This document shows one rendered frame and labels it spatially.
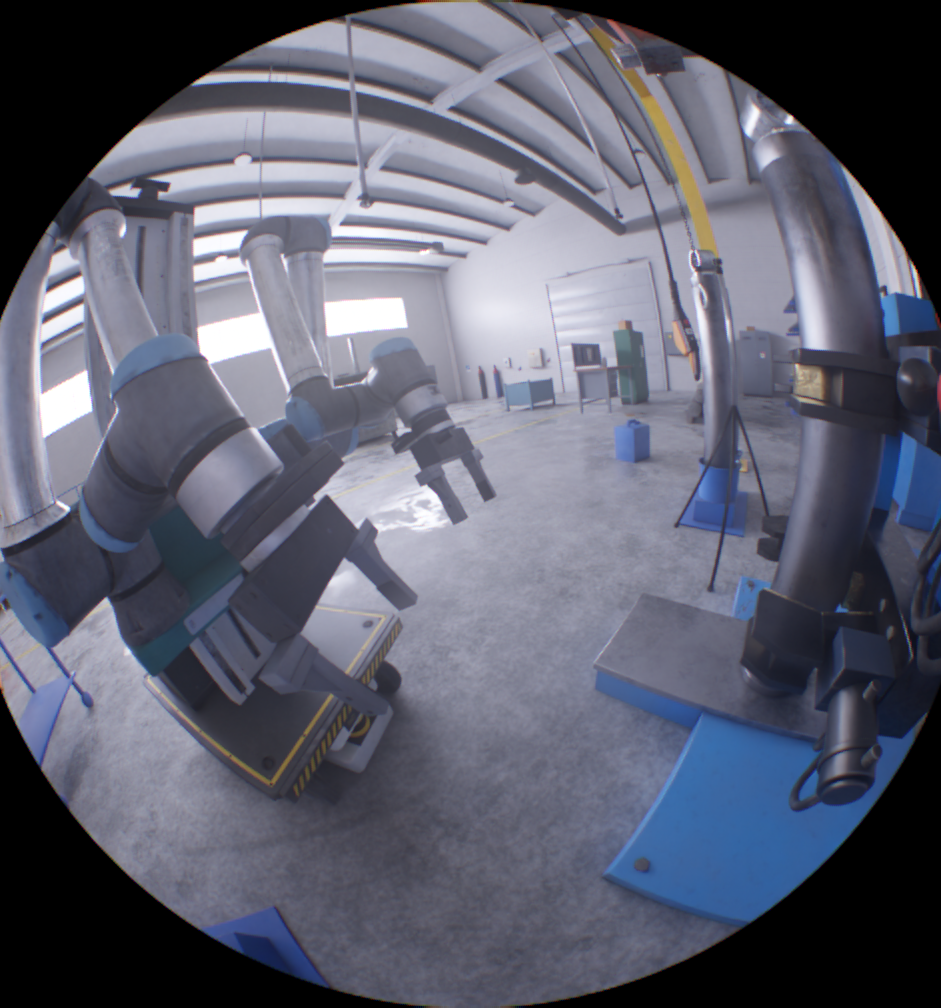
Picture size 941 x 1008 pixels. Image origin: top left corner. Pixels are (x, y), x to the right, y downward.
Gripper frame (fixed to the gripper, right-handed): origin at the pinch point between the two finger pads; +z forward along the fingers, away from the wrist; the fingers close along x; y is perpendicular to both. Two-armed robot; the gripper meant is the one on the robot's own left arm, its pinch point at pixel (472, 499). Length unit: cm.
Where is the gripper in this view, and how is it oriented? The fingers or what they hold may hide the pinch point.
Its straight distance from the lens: 59.8
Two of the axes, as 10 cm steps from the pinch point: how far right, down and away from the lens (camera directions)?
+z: 4.8, 8.8, 0.6
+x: 4.2, -2.9, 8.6
